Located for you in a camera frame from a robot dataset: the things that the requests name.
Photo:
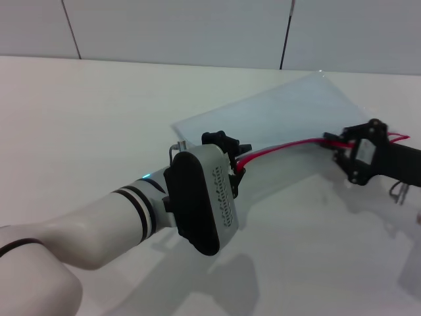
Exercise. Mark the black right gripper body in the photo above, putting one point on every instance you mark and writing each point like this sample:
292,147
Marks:
391,161

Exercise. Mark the grey black wrist camera box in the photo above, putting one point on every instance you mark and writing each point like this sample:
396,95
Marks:
200,197

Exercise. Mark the clear document bag red zip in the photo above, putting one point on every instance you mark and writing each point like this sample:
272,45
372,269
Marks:
276,112

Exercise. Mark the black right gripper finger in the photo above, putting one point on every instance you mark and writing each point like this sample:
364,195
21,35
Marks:
342,158
365,130

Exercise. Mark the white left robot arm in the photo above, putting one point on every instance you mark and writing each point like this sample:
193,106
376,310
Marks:
98,227

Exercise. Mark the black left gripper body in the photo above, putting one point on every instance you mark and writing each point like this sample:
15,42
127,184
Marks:
218,141

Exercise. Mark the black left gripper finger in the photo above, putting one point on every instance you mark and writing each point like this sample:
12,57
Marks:
245,147
236,182

